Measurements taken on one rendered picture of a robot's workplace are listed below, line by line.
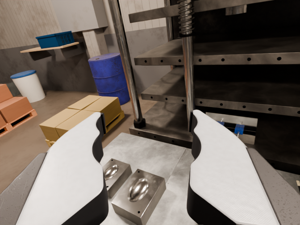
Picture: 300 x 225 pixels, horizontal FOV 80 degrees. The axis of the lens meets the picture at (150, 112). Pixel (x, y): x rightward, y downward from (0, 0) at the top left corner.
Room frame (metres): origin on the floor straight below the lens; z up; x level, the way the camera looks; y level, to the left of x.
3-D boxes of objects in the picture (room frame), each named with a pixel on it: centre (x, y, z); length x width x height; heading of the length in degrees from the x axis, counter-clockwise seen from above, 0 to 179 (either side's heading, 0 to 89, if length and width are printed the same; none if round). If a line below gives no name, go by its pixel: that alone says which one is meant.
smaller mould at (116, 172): (0.68, 0.25, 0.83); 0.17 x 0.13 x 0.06; 144
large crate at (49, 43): (4.10, 1.63, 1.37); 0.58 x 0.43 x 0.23; 60
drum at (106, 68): (3.65, 0.68, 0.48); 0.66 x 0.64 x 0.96; 60
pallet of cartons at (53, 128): (2.59, 1.04, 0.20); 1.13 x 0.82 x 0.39; 154
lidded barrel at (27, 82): (4.76, 2.99, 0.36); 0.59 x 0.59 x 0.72
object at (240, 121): (1.05, -0.58, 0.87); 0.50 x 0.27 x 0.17; 144
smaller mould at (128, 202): (0.53, 0.11, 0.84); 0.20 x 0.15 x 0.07; 144
